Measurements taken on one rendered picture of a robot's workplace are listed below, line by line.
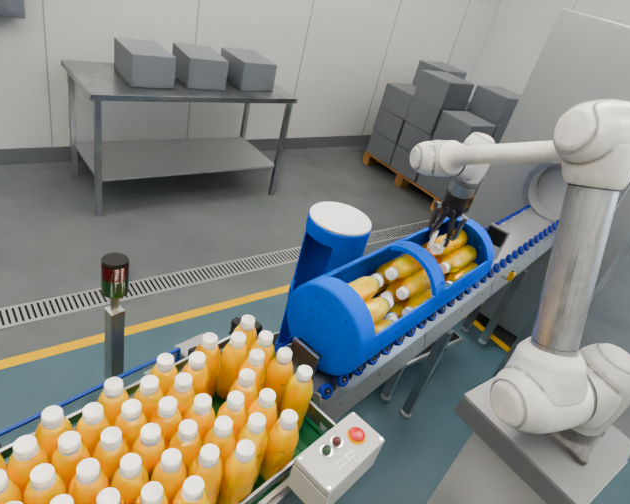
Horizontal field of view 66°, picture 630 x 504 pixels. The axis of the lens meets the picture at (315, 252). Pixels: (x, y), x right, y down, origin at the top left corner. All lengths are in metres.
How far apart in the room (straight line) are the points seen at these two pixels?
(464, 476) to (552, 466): 0.32
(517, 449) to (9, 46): 3.91
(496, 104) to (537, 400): 4.17
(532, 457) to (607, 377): 0.27
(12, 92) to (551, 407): 3.97
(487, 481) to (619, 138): 0.98
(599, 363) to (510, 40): 6.00
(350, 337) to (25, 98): 3.49
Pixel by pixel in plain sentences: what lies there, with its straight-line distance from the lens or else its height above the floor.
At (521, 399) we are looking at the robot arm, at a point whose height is 1.27.
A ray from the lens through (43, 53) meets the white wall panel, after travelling 4.27.
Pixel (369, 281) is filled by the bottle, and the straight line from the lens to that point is 1.46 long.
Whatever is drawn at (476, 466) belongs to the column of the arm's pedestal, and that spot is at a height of 0.86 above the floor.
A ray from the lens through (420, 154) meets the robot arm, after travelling 1.52.
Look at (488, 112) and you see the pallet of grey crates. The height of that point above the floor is 1.00.
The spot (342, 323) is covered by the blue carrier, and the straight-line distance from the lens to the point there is 1.33.
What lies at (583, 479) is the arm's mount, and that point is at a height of 1.07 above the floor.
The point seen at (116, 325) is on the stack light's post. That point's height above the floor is 1.06.
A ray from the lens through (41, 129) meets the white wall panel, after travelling 4.45.
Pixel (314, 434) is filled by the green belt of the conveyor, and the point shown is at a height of 0.90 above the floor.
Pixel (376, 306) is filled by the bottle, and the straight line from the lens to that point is 1.45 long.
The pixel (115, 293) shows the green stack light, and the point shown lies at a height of 1.18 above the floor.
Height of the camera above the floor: 2.00
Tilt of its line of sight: 32 degrees down
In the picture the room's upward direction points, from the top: 15 degrees clockwise
